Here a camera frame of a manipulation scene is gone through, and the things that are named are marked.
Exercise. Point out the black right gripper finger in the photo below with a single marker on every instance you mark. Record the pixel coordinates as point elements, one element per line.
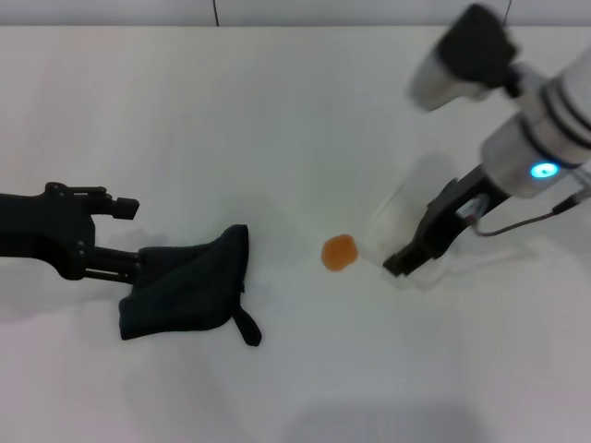
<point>408,260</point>

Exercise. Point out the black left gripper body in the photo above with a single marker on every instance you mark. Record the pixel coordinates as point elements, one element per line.
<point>41,231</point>

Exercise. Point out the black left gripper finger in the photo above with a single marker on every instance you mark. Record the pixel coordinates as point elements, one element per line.
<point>115,263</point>
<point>124,208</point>

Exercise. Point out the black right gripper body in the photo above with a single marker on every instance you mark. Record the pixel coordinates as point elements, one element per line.
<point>443,221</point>

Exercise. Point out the white paper cup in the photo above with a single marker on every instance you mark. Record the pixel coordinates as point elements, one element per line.
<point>406,207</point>

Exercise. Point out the dark blue rag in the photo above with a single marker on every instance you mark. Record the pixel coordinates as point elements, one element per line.
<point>189,286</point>

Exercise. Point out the brown liquid stain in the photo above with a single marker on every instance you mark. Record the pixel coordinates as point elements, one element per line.
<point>339,253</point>

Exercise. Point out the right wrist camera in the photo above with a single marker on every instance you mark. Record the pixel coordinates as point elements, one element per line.
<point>471,51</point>

